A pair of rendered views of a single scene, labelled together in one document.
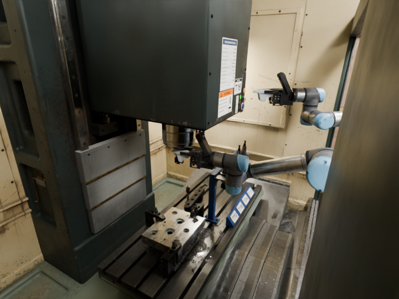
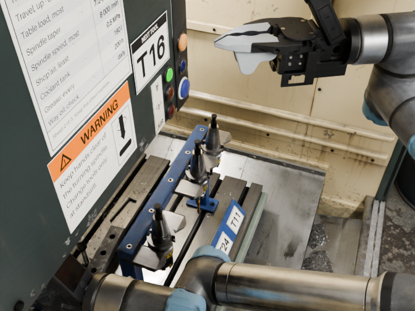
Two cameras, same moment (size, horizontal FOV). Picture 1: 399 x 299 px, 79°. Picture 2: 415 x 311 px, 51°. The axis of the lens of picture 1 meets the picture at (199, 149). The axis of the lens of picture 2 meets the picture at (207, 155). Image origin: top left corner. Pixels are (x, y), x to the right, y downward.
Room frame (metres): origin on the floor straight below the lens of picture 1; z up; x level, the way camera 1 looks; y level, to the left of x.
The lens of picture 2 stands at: (0.68, -0.19, 2.02)
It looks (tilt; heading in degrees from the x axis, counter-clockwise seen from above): 43 degrees down; 353
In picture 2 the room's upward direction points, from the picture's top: straight up
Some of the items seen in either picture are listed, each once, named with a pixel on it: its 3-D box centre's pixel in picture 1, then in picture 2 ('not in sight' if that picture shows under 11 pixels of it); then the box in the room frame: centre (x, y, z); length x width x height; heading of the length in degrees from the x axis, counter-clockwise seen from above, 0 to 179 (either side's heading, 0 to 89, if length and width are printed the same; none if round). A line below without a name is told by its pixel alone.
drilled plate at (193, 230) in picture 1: (174, 229); not in sight; (1.09, 0.13, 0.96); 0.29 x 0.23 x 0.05; 152
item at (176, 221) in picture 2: not in sight; (171, 221); (1.34, -0.18, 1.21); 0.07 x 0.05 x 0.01; 62
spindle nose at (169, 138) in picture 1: (179, 130); not in sight; (1.10, 0.10, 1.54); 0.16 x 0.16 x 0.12
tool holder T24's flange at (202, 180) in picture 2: not in sight; (197, 174); (1.48, -0.26, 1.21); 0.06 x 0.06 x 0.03
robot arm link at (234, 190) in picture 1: (235, 180); not in sight; (1.01, -0.17, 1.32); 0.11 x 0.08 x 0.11; 148
